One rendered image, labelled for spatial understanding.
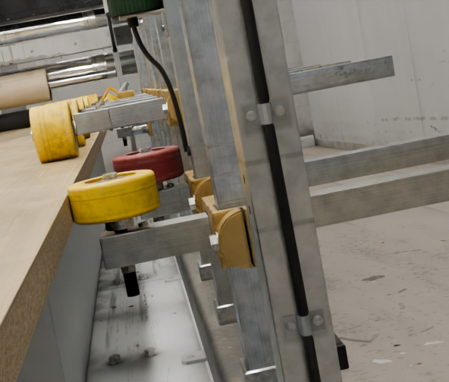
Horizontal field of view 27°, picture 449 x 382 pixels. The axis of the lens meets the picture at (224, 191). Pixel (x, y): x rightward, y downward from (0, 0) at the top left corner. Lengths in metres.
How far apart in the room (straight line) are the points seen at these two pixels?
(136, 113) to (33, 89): 2.30
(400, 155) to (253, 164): 0.61
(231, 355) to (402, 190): 0.24
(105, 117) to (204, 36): 0.55
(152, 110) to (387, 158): 0.37
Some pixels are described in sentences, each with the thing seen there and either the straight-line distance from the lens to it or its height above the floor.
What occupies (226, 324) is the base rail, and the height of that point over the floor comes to 0.70.
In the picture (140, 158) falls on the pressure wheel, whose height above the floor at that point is 0.90.
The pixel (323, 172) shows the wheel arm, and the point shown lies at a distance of 1.13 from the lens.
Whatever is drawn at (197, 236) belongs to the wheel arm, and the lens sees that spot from 0.86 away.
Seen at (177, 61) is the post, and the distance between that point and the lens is 1.06.
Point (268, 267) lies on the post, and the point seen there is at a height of 0.87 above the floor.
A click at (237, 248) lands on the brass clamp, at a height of 0.84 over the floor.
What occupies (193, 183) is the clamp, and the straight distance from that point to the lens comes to 1.06.
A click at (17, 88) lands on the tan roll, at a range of 3.64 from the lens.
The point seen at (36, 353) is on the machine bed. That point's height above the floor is 0.77.
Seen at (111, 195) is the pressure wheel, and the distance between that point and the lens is 0.83.
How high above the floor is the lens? 0.99
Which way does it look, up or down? 7 degrees down
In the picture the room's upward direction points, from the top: 10 degrees counter-clockwise
